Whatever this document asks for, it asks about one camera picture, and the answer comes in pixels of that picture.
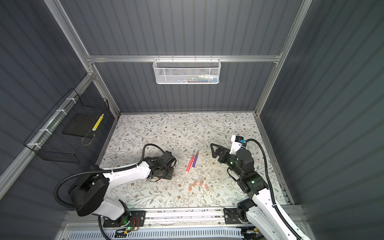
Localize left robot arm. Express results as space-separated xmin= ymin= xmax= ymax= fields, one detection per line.
xmin=68 ymin=151 xmax=177 ymax=226

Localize pink marker pen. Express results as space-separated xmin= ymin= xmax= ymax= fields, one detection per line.
xmin=186 ymin=154 xmax=195 ymax=173

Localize items in white basket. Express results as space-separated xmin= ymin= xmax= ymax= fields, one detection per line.
xmin=176 ymin=75 xmax=220 ymax=84

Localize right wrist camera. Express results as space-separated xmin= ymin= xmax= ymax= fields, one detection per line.
xmin=230 ymin=135 xmax=247 ymax=155

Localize black pad in basket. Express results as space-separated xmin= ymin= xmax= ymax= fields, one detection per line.
xmin=62 ymin=114 xmax=98 ymax=139

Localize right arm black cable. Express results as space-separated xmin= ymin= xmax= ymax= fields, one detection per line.
xmin=244 ymin=138 xmax=304 ymax=240

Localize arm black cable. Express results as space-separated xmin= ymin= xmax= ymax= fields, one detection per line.
xmin=244 ymin=138 xmax=304 ymax=240
xmin=53 ymin=143 xmax=166 ymax=209

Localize yellow marker in basket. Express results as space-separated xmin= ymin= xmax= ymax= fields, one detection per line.
xmin=92 ymin=114 xmax=105 ymax=132

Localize black wire basket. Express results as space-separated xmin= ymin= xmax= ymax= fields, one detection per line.
xmin=24 ymin=92 xmax=113 ymax=164

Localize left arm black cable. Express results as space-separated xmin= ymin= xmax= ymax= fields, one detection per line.
xmin=53 ymin=143 xmax=166 ymax=209

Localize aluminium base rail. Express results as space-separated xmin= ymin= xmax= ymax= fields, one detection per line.
xmin=64 ymin=206 xmax=307 ymax=232

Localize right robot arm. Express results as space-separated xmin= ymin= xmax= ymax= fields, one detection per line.
xmin=210 ymin=139 xmax=309 ymax=240

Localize purple marker pen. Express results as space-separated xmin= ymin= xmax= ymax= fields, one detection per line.
xmin=192 ymin=150 xmax=199 ymax=169

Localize white wire mesh basket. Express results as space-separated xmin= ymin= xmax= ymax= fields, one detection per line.
xmin=153 ymin=59 xmax=222 ymax=85

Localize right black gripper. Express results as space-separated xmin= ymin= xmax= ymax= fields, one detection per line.
xmin=211 ymin=142 xmax=243 ymax=179

